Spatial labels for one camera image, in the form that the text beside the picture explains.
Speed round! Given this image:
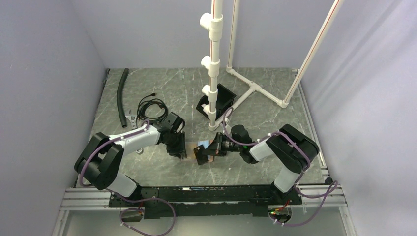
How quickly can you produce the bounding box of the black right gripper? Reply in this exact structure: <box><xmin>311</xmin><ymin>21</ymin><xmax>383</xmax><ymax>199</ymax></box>
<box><xmin>202</xmin><ymin>132</ymin><xmax>242</xmax><ymax>157</ymax></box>

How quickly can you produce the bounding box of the thin grey credit card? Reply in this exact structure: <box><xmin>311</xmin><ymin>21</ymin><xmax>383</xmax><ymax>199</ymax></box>
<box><xmin>193</xmin><ymin>145</ymin><xmax>213</xmax><ymax>166</ymax></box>

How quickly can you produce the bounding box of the black card tray box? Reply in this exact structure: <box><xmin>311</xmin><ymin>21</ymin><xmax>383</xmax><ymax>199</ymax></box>
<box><xmin>196</xmin><ymin>83</ymin><xmax>236</xmax><ymax>120</ymax></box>

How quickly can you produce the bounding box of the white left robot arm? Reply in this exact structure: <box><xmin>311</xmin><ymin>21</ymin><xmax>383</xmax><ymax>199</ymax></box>
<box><xmin>74</xmin><ymin>112</ymin><xmax>187</xmax><ymax>207</ymax></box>

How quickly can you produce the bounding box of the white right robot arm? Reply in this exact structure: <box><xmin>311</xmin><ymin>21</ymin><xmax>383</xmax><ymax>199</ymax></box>
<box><xmin>193</xmin><ymin>124</ymin><xmax>320</xmax><ymax>204</ymax></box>

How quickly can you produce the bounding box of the coiled black usb cable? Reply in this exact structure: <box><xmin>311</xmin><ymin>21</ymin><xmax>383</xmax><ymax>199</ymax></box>
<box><xmin>137</xmin><ymin>93</ymin><xmax>169</xmax><ymax>125</ymax></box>

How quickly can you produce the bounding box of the black corrugated hose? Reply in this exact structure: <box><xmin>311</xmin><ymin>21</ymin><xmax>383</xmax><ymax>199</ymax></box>
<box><xmin>117</xmin><ymin>68</ymin><xmax>130</xmax><ymax>128</ymax></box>

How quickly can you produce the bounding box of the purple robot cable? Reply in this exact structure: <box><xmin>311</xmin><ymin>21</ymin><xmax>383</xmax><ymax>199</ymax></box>
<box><xmin>119</xmin><ymin>198</ymin><xmax>177</xmax><ymax>236</ymax></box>

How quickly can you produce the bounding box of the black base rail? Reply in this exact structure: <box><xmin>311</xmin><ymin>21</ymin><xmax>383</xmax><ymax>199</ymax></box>
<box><xmin>109</xmin><ymin>184</ymin><xmax>302</xmax><ymax>219</ymax></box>

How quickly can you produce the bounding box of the white pvc pipe frame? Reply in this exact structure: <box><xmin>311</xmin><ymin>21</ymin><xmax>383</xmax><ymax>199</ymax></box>
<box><xmin>218</xmin><ymin>0</ymin><xmax>341</xmax><ymax>130</ymax></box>

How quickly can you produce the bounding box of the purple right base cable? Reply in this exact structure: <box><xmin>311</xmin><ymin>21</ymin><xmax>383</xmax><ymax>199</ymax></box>
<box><xmin>268</xmin><ymin>180</ymin><xmax>339</xmax><ymax>228</ymax></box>

